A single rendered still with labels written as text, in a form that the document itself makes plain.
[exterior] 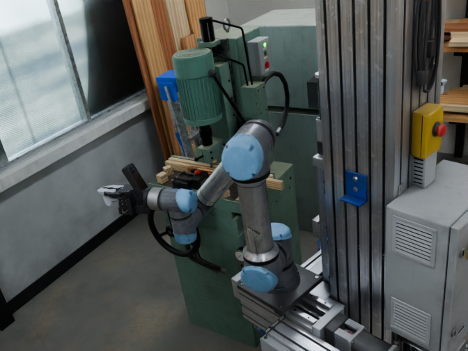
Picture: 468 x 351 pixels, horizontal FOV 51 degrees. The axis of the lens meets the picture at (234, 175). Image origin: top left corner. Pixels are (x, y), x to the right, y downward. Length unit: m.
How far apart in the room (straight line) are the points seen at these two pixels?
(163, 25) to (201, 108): 1.82
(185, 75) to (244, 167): 0.86
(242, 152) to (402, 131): 0.44
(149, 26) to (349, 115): 2.51
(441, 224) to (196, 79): 1.19
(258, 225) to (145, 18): 2.49
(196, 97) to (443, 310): 1.27
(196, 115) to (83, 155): 1.51
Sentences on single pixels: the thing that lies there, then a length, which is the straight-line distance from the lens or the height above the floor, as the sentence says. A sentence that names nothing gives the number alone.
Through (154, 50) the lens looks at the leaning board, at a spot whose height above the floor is 1.21.
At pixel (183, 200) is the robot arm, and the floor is 1.24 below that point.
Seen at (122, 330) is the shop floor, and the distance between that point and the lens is 3.03.
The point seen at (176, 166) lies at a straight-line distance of 2.51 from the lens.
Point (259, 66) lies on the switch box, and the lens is 2.35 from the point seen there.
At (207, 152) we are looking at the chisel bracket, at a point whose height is 1.06.
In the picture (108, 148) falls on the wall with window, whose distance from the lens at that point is 3.71.
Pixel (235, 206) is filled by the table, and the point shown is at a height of 0.88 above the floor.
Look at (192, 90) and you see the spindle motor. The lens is 2.15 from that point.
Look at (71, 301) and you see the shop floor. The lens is 3.37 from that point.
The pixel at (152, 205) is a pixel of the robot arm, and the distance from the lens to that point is 1.62.
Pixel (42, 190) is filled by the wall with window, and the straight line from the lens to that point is 3.38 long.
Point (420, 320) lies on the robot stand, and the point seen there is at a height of 0.87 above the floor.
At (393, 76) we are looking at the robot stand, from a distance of 1.34.
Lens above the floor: 2.00
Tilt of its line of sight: 28 degrees down
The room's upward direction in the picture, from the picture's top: 9 degrees counter-clockwise
